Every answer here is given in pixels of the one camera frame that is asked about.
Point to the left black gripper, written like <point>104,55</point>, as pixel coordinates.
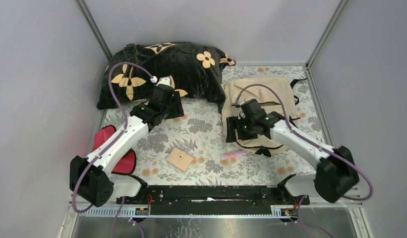
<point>174,107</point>

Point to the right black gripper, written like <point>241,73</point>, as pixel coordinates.
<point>234,122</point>

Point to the tan wooden square block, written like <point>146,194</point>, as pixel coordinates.
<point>179,159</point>

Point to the beige canvas student bag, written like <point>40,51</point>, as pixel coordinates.
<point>270,92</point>

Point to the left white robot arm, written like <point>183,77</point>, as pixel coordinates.
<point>90,176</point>

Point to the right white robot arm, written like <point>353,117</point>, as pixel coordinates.
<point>335,171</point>

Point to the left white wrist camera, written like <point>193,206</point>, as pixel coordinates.
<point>168,81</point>

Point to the pink glue stick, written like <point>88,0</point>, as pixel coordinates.
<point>231,155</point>

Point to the floral patterned table mat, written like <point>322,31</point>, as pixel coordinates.
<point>199,134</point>

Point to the red and black pouch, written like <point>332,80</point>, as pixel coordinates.
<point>127,164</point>

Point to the black floral pillow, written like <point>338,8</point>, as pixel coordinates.
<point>196,71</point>

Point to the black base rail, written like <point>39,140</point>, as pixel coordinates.
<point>213,200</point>

